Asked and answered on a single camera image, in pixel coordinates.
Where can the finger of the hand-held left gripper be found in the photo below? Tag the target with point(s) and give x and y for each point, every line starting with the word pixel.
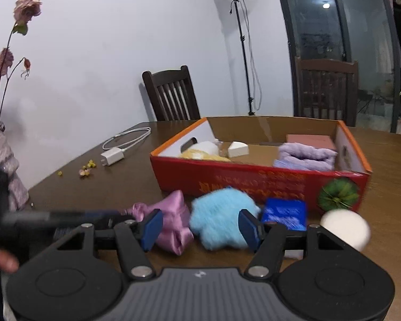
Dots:
pixel 60 217

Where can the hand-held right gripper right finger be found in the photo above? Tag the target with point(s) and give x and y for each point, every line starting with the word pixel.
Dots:
pixel 250 230

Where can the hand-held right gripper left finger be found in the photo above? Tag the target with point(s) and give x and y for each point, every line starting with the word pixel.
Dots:
pixel 152 230

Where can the pink satin pouch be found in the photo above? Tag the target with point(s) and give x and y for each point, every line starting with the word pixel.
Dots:
pixel 173 214

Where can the light blue fluffy toy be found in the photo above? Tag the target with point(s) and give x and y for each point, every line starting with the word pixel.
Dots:
pixel 217 217

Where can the red cardboard box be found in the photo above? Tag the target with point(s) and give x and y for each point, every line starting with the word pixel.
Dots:
pixel 237 180

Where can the white wedge sponge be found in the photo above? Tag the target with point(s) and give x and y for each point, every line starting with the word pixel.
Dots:
pixel 237 149

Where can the yellow plush toy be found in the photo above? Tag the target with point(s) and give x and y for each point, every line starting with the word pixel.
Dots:
pixel 200 155

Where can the light purple towel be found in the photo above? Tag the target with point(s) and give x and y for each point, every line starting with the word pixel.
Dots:
pixel 307 155

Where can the pink layered sponge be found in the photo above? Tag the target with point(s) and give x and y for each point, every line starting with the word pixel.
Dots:
pixel 309 140

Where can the person's left hand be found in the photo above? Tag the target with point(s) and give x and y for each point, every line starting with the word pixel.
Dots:
pixel 6 260

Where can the blue packet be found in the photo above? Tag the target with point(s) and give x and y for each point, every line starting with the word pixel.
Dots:
pixel 282 214

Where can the purple ceramic vase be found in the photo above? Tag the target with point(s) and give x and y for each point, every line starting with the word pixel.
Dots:
pixel 1 160

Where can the fallen dried petals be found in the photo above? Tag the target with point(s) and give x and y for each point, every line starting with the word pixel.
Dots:
pixel 87 170

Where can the white charger plug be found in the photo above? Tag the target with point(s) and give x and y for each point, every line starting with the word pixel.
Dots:
pixel 112 157

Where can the white round puff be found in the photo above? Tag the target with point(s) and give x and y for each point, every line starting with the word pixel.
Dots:
pixel 346 229

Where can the dark wooden chair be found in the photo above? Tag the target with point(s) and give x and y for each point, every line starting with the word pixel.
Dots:
pixel 173 93
pixel 324 87

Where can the dried pink rose bouquet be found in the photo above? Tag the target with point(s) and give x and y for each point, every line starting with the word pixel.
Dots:
pixel 1 63

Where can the sliding glass door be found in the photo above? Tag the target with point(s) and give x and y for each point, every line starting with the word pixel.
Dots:
pixel 307 57

